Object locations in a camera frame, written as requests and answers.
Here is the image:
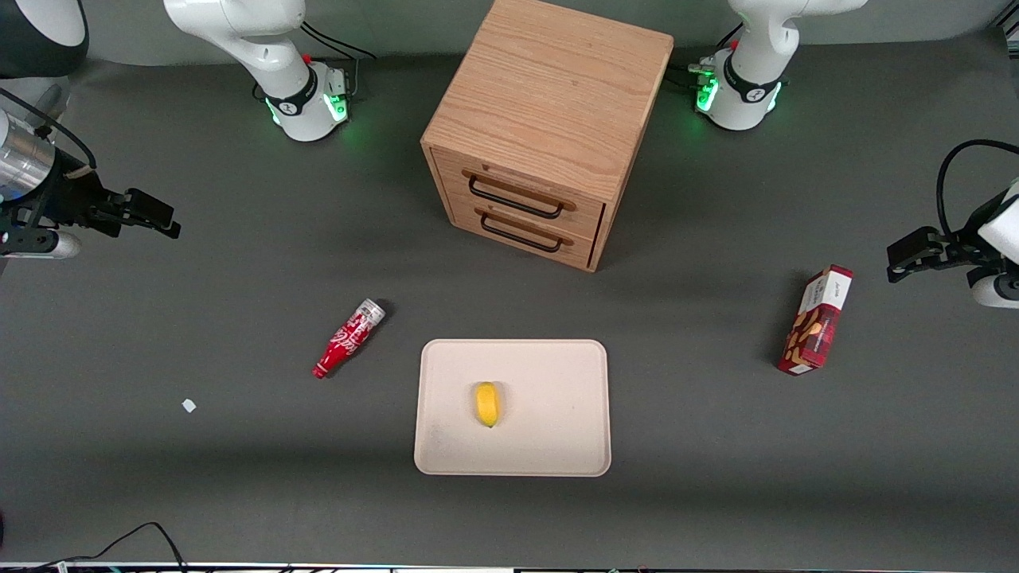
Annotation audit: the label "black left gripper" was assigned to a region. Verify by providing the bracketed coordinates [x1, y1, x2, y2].
[887, 193, 1002, 284]

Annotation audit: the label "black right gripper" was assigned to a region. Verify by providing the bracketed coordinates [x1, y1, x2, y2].
[22, 163, 182, 240]

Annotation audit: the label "red coke bottle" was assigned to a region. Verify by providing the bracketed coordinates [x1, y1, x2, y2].
[312, 298, 387, 380]

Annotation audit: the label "beige plastic tray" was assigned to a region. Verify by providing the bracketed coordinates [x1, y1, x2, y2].
[414, 339, 612, 478]

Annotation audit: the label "red snack box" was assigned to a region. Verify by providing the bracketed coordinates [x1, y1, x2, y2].
[777, 264, 854, 376]

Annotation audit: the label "yellow lemon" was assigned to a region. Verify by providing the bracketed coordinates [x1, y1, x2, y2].
[475, 382, 502, 428]

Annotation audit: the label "wooden drawer cabinet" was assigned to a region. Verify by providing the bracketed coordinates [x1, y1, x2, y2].
[420, 0, 675, 274]

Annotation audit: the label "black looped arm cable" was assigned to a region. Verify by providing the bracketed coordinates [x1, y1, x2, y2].
[935, 139, 1019, 236]

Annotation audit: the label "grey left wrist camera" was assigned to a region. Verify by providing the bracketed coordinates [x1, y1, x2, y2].
[969, 266, 1019, 310]

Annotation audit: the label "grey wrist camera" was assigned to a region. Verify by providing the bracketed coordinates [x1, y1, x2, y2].
[969, 266, 1019, 310]
[0, 228, 82, 260]

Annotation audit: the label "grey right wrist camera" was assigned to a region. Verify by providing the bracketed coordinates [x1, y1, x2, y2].
[0, 228, 82, 260]

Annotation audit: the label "black right arm base cables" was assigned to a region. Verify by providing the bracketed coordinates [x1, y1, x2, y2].
[253, 20, 380, 104]

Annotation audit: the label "black arm base cables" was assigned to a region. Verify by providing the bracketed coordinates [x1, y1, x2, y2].
[667, 22, 746, 90]
[253, 20, 380, 104]

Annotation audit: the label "black left arm base cables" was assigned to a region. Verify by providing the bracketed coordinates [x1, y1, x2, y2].
[667, 22, 746, 90]

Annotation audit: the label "thin black floor cable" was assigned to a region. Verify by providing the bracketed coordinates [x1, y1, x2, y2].
[0, 521, 189, 573]

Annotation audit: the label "long black drawer handle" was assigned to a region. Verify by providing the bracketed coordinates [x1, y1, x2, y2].
[462, 169, 577, 220]

